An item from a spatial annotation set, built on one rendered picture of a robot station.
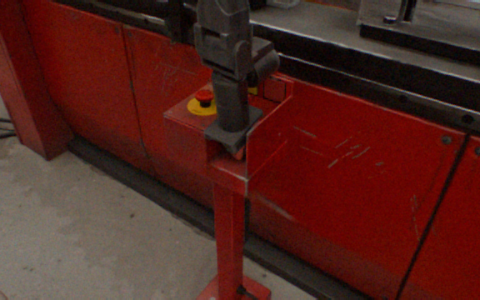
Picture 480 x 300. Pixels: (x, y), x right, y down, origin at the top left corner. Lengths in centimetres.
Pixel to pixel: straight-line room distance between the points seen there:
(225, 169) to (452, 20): 53
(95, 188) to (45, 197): 21
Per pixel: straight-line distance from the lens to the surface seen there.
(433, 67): 83
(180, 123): 78
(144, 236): 161
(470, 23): 92
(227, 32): 58
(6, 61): 188
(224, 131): 71
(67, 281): 157
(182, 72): 118
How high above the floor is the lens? 120
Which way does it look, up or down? 38 degrees down
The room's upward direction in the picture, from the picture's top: straight up
